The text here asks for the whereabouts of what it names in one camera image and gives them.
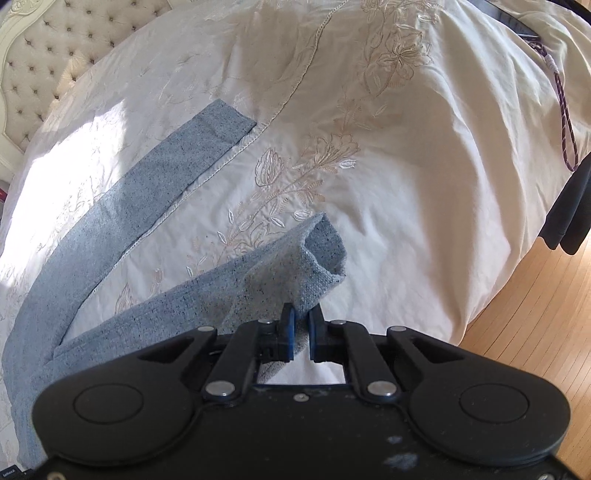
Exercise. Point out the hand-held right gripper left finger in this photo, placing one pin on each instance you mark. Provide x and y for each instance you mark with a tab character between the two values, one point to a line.
289	336

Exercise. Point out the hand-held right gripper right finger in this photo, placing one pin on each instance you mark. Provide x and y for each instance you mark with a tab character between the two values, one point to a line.
316	336

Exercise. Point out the grey-blue speckled pants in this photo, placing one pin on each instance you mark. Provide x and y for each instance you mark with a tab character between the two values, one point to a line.
138	194

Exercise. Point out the cream embroidered bedspread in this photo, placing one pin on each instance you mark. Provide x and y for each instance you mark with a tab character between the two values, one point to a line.
392	161

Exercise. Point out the black garment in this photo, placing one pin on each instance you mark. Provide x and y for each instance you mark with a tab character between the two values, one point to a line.
572	207

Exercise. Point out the black flat object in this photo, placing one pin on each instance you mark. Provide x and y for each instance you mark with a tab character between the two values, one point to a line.
503	16

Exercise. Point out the cream tufted headboard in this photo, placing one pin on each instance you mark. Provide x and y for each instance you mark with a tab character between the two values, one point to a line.
46	55

